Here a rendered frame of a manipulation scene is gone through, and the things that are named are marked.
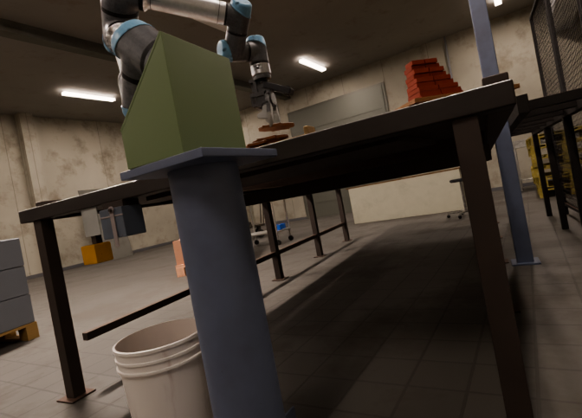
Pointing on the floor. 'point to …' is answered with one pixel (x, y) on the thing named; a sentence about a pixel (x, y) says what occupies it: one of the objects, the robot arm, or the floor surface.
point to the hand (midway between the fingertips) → (276, 126)
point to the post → (508, 170)
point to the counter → (407, 196)
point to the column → (223, 277)
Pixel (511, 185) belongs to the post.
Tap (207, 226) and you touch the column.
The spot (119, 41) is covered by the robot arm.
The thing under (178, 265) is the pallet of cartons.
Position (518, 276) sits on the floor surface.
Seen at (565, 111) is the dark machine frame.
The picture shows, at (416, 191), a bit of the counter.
